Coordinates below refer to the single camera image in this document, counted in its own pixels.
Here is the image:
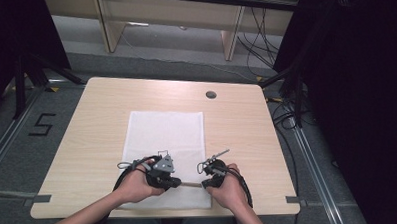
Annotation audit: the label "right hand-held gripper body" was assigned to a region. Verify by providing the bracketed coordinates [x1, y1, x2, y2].
[197, 149, 232, 184]

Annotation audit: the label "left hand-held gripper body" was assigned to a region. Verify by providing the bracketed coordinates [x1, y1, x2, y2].
[143, 154, 177, 191]

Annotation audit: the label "white cloth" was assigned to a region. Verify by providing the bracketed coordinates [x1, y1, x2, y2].
[114, 108, 213, 213]

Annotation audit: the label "person's right hand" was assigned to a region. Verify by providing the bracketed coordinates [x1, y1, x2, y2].
[204, 162, 250, 212]

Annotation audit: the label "person's left hand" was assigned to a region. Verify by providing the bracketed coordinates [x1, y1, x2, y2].
[115, 158, 166, 205]

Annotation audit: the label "grey tape strip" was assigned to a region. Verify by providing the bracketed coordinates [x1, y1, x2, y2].
[22, 193, 53, 208]
[284, 194, 308, 209]

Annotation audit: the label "black metal stand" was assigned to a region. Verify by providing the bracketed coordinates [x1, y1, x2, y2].
[258, 62, 309, 130]
[9, 50, 89, 121]

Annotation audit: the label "light wooden desk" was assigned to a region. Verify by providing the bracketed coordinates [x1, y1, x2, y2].
[43, 0, 307, 68]

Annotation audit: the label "black curtain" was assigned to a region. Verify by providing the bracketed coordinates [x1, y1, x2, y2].
[271, 0, 397, 224]
[0, 0, 73, 112]

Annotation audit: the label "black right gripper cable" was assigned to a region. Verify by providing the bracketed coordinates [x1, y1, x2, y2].
[225, 165, 255, 210]

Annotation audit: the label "black floor cables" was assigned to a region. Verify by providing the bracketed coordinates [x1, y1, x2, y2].
[265, 93, 305, 213]

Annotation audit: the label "metal floor rail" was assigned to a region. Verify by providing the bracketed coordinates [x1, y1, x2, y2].
[0, 86, 51, 178]
[287, 116, 345, 224]

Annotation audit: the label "thin white floor cable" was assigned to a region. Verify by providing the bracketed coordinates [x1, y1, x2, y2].
[121, 25, 255, 88]

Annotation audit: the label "black hanging cables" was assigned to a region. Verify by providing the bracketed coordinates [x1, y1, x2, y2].
[235, 5, 283, 71]

